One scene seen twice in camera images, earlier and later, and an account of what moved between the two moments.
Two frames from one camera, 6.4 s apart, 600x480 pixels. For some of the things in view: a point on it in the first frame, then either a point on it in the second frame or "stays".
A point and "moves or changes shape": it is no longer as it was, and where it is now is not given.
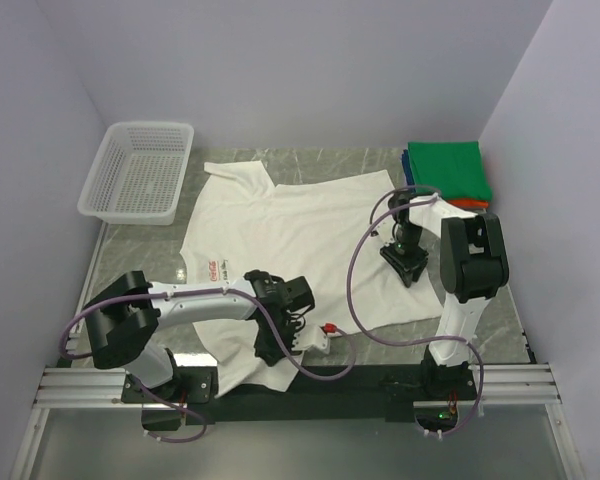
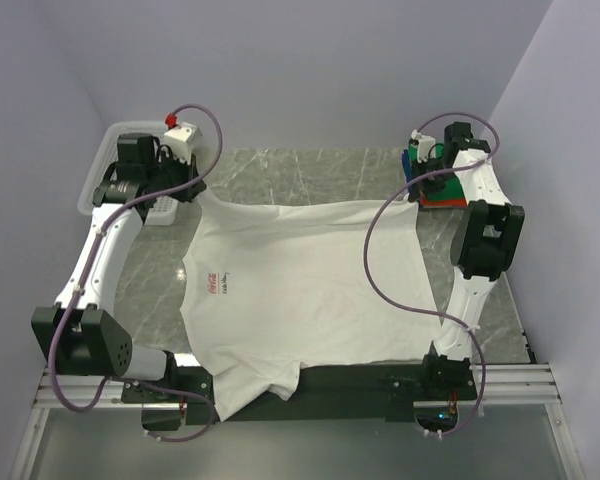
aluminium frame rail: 71,387 stays
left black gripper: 271,353 to 190,172
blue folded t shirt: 407,168 stays
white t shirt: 329,233 moves or changes shape
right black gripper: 408,269 to 421,188
